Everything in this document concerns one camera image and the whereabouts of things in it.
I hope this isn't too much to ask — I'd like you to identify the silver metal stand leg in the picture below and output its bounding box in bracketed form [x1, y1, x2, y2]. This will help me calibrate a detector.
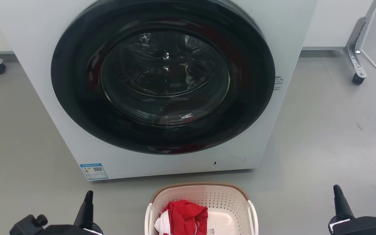
[343, 0, 376, 80]

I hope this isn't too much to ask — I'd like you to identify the blue energy label sticker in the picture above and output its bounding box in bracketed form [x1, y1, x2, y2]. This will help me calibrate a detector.
[79, 163, 109, 180]

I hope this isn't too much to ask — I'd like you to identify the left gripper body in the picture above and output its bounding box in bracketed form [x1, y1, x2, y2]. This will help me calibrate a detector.
[9, 214, 104, 235]

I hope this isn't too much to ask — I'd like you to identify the white garment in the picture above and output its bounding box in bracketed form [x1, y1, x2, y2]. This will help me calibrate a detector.
[154, 211, 172, 235]

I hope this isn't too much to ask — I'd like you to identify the white front-load washing machine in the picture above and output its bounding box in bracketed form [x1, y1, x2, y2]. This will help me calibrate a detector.
[0, 0, 318, 181]

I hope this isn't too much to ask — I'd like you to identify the black round washer door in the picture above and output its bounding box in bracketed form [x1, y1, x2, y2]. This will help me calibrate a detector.
[51, 0, 276, 155]

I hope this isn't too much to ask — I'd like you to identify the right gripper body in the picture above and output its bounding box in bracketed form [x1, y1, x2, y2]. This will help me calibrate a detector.
[328, 210, 376, 235]

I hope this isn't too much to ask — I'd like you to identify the red garment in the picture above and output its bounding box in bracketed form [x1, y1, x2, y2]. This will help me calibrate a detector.
[161, 200, 209, 235]

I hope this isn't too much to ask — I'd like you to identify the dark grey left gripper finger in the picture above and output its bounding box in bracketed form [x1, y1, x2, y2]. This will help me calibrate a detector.
[74, 191, 94, 230]

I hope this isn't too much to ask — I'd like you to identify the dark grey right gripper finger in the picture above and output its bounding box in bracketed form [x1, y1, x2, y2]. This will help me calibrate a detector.
[333, 185, 355, 222]

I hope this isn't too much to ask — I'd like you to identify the cream perforated laundry basket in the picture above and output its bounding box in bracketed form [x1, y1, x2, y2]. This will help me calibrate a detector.
[144, 182, 259, 235]

